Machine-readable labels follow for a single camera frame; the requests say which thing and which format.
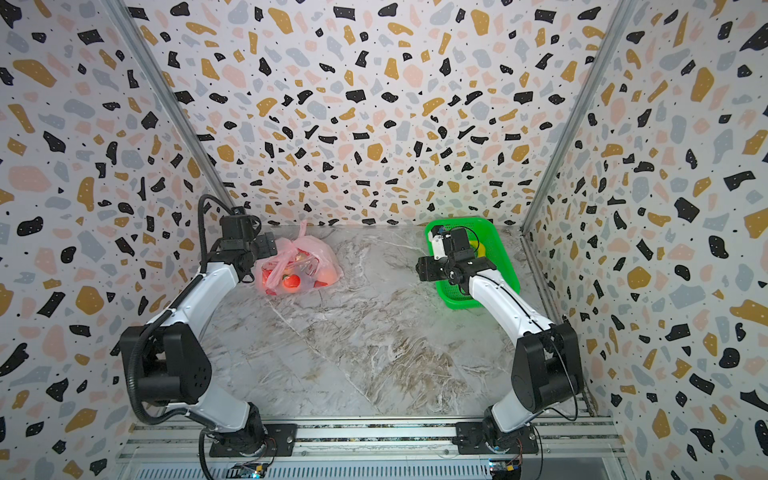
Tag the aluminium corner post left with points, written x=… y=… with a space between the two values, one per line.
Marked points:
x=121 y=18

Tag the green plastic basket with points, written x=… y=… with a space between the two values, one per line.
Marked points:
x=490 y=245

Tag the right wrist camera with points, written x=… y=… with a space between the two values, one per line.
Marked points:
x=440 y=242

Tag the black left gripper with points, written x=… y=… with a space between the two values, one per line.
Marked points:
x=263 y=244

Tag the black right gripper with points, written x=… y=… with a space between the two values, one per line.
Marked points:
x=455 y=268

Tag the aluminium corner post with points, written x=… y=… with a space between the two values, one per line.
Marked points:
x=121 y=18
x=619 y=20

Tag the aluminium corner post right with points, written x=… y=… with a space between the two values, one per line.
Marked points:
x=619 y=20

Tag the pink plastic bag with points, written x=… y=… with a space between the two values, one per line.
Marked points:
x=301 y=264

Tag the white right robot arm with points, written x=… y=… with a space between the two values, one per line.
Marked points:
x=546 y=369

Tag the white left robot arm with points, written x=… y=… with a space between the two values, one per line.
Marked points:
x=167 y=371

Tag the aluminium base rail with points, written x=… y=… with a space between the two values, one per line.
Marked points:
x=382 y=448

